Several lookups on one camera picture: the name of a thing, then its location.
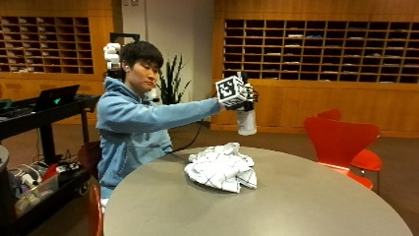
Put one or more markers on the white spray bottle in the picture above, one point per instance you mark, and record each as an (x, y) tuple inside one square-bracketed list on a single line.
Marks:
[(246, 121)]

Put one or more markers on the white marker cube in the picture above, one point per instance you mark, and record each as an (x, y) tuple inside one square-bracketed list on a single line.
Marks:
[(230, 90)]

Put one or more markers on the green potted plant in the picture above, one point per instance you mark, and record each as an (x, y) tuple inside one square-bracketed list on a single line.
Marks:
[(172, 83)]

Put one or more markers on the wooden pigeonhole shelf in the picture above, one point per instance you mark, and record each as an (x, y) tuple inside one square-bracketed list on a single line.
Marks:
[(321, 50), (43, 45)]

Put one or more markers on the white checked cloth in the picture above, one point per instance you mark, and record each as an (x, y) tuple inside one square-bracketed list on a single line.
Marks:
[(221, 166)]

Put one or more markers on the red chair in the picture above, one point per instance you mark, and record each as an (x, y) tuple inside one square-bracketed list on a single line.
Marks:
[(95, 209), (366, 157), (341, 141)]

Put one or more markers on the person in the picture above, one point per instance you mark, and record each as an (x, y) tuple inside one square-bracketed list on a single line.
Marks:
[(135, 118)]

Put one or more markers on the black laptop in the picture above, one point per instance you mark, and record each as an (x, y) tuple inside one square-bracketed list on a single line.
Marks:
[(55, 97)]

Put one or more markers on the black cart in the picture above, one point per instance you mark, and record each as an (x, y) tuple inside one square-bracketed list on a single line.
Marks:
[(42, 157)]

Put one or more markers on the clear plastic storage bin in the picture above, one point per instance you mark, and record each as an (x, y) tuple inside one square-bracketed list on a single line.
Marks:
[(32, 190)]

